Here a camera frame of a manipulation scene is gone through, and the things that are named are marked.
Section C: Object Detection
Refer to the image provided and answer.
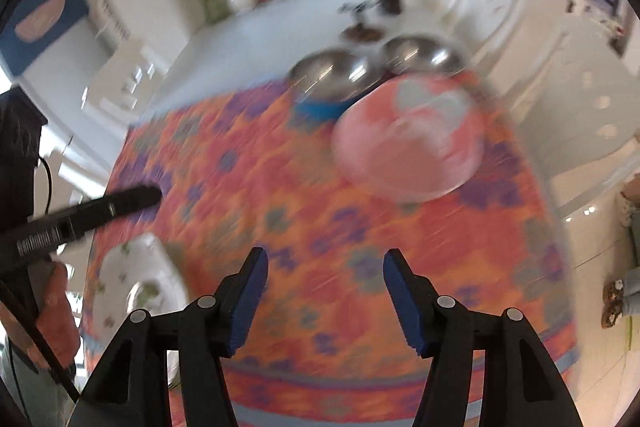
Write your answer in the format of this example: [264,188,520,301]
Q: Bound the orange floral tablecloth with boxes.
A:
[80,67,583,427]

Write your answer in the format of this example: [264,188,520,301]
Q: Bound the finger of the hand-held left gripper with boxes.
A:
[65,186,162,246]

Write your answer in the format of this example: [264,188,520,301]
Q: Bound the white shelf unit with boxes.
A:
[92,0,133,45]

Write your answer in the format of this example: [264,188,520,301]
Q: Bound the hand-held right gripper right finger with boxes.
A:
[382,248,583,427]

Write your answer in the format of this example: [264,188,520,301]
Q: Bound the round wooden stand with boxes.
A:
[340,0,388,44]

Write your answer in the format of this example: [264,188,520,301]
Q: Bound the person's left hand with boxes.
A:
[0,262,82,376]

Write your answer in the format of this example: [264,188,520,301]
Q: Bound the black cable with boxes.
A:
[0,279,82,404]

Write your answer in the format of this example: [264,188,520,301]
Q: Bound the pink plate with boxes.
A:
[331,73,487,204]

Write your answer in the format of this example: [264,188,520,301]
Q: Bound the blue bowl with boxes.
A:
[294,97,353,122]

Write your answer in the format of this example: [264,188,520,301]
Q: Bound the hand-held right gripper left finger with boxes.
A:
[67,247,268,427]

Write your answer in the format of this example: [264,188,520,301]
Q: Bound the steel bowl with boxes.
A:
[382,35,467,76]
[289,48,378,104]

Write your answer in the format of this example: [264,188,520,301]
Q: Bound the white floral plate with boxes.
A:
[94,233,191,350]

